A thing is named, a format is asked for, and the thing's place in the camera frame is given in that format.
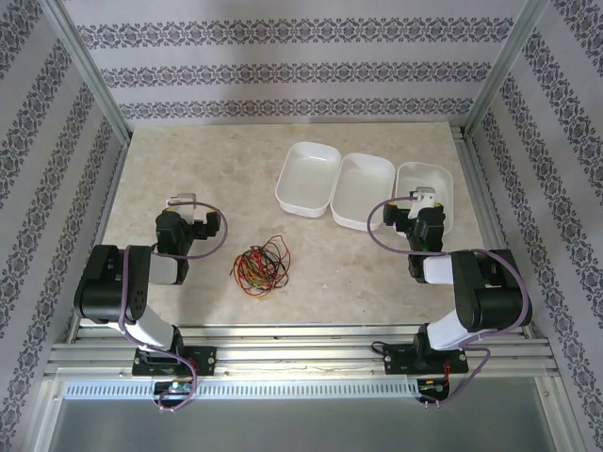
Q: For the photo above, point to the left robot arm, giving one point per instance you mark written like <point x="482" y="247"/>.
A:
<point x="99" y="282"/>

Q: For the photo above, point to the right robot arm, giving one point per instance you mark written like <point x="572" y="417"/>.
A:
<point x="490" y="292"/>

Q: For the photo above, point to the white plastic tray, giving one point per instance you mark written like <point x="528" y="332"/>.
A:
<point x="363" y="188"/>
<point x="419" y="176"/>
<point x="306" y="179"/>

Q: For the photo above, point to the small circuit board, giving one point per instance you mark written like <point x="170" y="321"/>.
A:
<point x="432" y="385"/>
<point x="178" y="387"/>

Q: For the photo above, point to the grey metal sheet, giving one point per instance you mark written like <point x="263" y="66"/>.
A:
<point x="301" y="424"/>

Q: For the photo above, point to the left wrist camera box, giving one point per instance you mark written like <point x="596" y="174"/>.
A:
<point x="186" y="207"/>

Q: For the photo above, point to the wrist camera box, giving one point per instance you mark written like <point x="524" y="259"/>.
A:
<point x="186" y="207"/>
<point x="421" y="200"/>

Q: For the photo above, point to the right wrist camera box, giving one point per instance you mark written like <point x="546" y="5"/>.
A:
<point x="421" y="200"/>

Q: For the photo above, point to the aluminium side rail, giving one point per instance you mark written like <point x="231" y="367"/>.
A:
<point x="456" y="134"/>
<point x="112" y="188"/>

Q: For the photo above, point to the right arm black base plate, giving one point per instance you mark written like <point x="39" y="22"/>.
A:
<point x="398" y="360"/>

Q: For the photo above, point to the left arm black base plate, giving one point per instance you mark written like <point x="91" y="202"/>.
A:
<point x="207" y="360"/>

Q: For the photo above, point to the aluminium frame post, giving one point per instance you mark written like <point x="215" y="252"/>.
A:
<point x="92" y="70"/>
<point x="499" y="70"/>

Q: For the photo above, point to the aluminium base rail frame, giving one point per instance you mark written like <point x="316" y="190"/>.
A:
<point x="301" y="358"/>

